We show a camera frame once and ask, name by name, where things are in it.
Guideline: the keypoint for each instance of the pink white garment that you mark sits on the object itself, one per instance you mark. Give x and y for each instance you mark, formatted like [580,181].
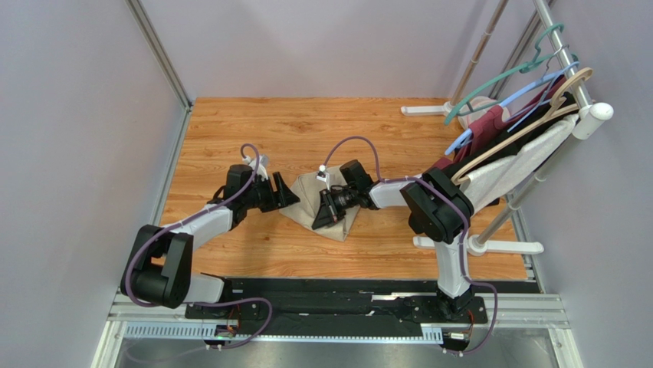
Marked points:
[474,110]

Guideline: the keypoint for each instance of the aluminium frame rail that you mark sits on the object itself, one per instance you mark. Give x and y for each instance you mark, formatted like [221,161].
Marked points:
[532,330]

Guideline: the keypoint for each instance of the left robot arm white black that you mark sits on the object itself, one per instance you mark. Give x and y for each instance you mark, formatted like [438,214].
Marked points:
[159,270]

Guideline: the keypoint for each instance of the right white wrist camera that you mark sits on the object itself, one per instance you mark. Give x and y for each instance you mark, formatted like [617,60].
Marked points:
[323,175]

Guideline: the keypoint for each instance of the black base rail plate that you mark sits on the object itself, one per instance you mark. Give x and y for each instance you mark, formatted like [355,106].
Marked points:
[294,307]

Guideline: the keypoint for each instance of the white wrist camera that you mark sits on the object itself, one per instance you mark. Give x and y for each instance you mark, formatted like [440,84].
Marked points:
[258,163]
[323,175]

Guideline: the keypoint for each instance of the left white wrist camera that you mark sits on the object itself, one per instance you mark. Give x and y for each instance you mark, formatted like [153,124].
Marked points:
[258,163]

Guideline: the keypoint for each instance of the maroon garment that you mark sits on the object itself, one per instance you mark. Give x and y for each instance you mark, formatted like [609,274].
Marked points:
[492,128]

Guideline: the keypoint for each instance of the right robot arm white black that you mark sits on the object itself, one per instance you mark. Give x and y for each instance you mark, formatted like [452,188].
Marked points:
[439,210]

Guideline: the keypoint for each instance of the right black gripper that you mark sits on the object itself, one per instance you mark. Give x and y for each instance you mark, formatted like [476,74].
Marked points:
[331,205]

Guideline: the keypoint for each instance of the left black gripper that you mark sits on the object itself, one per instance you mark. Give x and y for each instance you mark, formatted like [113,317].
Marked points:
[286,198]

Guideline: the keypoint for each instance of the beige linen napkin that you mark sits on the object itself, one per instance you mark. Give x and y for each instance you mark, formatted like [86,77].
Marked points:
[307,187]

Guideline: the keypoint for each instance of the white towel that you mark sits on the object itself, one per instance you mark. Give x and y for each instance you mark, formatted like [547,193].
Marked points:
[488,183]

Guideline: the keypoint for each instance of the black garment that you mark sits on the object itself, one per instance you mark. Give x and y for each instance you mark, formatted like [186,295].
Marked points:
[512,144]

